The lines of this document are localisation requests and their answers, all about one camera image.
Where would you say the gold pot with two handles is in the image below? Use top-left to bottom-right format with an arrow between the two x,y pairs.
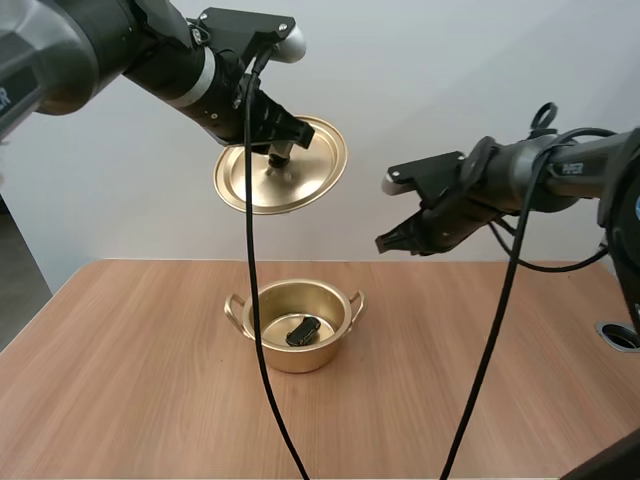
223,279 -> 367,375

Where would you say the small grey toy car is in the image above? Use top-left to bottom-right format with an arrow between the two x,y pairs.
285,315 -> 322,348

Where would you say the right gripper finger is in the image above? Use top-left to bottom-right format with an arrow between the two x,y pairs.
380,212 -> 426,242
375,233 -> 426,257

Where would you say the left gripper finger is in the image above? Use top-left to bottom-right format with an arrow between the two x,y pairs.
255,90 -> 316,151
248,130 -> 279,157

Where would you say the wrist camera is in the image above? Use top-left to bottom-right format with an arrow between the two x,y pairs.
381,150 -> 470,202
186,6 -> 308,67

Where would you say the black cable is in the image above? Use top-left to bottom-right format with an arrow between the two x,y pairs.
242,45 -> 311,480
529,101 -> 619,151
487,219 -> 611,274
438,147 -> 549,480

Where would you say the gold lid with black knob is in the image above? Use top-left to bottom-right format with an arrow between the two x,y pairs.
213,114 -> 348,217

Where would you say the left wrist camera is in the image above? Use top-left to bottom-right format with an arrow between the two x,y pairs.
186,6 -> 308,67

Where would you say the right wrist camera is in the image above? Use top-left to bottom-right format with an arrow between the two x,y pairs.
381,150 -> 470,202

